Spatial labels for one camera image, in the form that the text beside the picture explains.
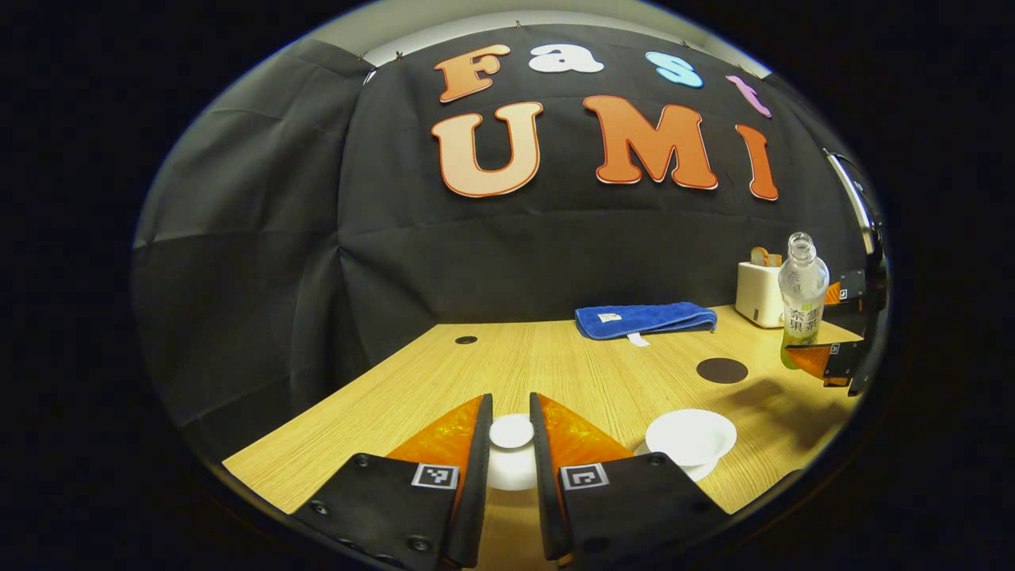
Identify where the white box holder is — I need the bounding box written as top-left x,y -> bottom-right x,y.
734,260 -> 790,329

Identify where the dark brown round coaster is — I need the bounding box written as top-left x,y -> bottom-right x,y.
695,357 -> 749,385

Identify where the clear plastic water bottle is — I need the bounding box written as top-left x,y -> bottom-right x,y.
777,232 -> 830,371

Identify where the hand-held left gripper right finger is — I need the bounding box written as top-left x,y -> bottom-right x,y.
529,392 -> 734,562

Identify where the white saucer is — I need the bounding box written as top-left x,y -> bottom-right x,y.
634,440 -> 726,483

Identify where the white teacup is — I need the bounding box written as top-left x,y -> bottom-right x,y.
645,408 -> 738,469

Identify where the black backdrop cloth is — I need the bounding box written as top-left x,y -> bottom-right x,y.
131,24 -> 873,461

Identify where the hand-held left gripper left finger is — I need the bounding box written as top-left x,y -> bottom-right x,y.
289,393 -> 494,569

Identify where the blue towel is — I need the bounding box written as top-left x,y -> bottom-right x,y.
575,301 -> 718,348

